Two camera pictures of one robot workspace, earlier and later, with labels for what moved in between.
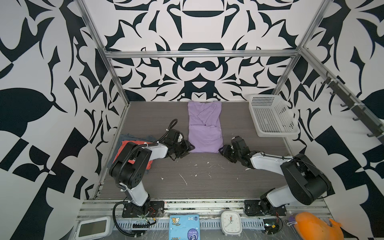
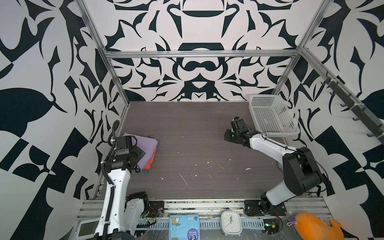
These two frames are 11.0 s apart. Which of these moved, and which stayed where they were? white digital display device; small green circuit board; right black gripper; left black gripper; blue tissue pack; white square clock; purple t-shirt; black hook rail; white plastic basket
Moved: left black gripper; right black gripper; purple t-shirt
Stayed: black hook rail; blue tissue pack; white plastic basket; white square clock; small green circuit board; white digital display device
